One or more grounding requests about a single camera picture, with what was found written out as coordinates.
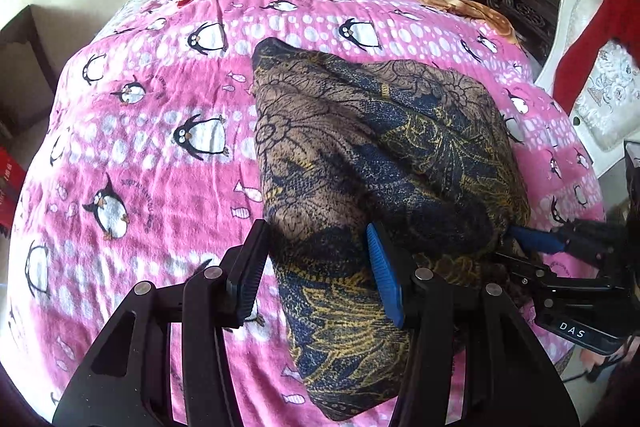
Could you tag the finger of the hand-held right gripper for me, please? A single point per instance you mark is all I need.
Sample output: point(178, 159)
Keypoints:
point(537, 239)
point(575, 289)

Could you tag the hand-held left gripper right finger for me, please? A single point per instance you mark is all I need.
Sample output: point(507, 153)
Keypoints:
point(387, 277)

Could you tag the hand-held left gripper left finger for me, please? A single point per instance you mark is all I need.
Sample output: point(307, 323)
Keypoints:
point(245, 287)

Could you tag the brown blue floral garment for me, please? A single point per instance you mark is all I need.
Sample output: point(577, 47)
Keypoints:
point(350, 147)

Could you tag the person's right hand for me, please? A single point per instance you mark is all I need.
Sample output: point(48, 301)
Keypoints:
point(597, 359)

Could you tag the white chair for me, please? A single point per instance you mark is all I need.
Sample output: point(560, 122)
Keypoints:
point(570, 32)

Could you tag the pink penguin print blanket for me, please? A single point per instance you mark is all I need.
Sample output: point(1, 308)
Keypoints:
point(150, 82)

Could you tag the red cloth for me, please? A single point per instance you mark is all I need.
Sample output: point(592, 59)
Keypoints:
point(600, 22)

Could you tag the red box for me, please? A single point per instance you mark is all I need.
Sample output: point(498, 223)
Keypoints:
point(10, 187)

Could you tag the dark wooden side table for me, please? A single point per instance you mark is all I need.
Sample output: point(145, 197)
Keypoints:
point(35, 37)

